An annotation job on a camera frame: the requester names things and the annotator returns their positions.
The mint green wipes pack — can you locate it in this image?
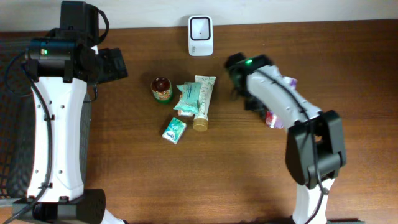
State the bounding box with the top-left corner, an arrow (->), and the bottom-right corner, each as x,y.
174,82 -> 201,114

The red purple pad package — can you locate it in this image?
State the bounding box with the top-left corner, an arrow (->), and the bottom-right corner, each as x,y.
265,76 -> 298,129

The cream tube gold cap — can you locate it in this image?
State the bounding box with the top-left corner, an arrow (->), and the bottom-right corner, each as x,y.
193,75 -> 216,132

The orange tissue pack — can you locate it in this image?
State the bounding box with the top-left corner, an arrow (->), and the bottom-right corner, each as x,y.
177,110 -> 194,117

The brown lid sauce jar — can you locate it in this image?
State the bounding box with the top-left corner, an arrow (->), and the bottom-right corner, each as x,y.
150,77 -> 173,104

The teal tissue pack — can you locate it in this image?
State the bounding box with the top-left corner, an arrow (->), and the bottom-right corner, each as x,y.
162,118 -> 187,144

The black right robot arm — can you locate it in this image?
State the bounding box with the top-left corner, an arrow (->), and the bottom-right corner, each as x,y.
224,53 -> 346,223

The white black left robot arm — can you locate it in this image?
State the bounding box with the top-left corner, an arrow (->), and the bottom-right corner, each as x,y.
12,1 -> 128,223

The grey plastic mesh basket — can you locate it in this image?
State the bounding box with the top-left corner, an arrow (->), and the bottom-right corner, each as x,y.
1,39 -> 91,201

